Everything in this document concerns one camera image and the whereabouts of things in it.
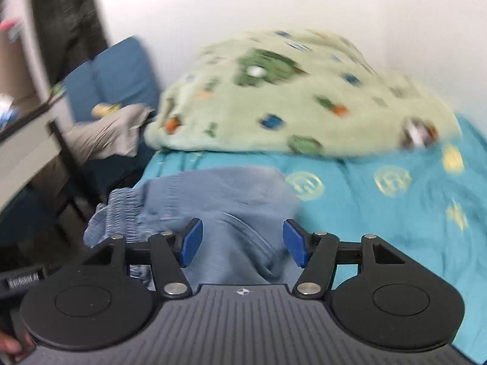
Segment blue denim pants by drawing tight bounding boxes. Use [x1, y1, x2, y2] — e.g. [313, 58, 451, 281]
[83, 166, 300, 289]

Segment person's left hand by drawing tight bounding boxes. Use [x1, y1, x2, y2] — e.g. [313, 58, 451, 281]
[0, 331, 36, 363]

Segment teal smiley bed sheet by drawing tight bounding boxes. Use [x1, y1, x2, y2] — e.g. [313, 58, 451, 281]
[142, 117, 486, 363]

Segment grey desk with black edge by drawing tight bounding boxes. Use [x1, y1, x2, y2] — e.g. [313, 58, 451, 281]
[1, 95, 73, 208]

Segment tissue pack on desk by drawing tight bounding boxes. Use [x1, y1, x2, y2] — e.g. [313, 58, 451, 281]
[0, 93, 18, 129]

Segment grey pillow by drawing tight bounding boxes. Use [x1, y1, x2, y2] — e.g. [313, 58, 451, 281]
[62, 104, 153, 163]

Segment yellow plush toy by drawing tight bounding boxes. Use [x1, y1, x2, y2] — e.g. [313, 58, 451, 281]
[91, 103, 122, 119]

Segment brown refrigerator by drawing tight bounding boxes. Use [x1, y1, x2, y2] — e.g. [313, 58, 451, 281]
[1, 20, 40, 107]

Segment blue folded cushion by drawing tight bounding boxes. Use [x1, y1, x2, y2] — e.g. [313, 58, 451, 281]
[63, 37, 161, 123]

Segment green cartoon fleece blanket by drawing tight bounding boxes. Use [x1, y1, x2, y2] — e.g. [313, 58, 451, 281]
[145, 30, 461, 157]

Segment dark window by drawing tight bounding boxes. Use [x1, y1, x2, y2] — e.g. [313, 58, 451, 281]
[31, 0, 107, 85]

